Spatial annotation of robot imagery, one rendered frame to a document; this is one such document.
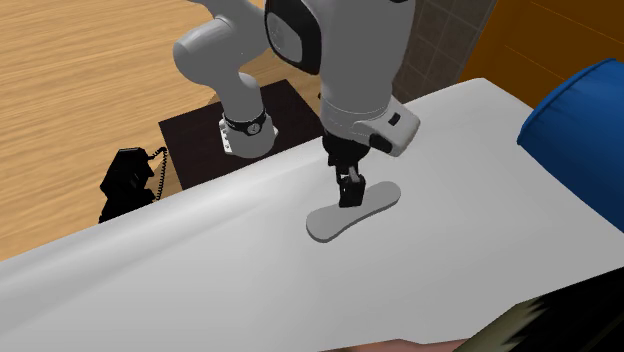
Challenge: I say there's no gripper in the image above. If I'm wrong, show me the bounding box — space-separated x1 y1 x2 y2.
321 130 370 209

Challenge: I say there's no grey flat insole-shaped object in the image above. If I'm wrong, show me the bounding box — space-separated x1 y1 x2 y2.
305 181 402 243

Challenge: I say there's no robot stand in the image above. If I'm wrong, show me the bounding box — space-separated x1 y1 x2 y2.
158 79 326 191

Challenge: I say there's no white bed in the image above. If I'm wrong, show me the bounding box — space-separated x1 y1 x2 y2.
0 77 624 352

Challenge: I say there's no blue pillow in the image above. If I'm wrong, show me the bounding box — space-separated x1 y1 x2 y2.
516 58 624 234

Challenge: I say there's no orange wooden cabinet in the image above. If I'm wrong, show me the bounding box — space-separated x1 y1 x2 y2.
458 0 624 109

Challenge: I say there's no olive and black blanket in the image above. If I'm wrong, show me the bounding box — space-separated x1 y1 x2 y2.
453 272 624 352

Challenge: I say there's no black corded telephone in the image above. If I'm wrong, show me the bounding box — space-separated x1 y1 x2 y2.
98 146 169 224

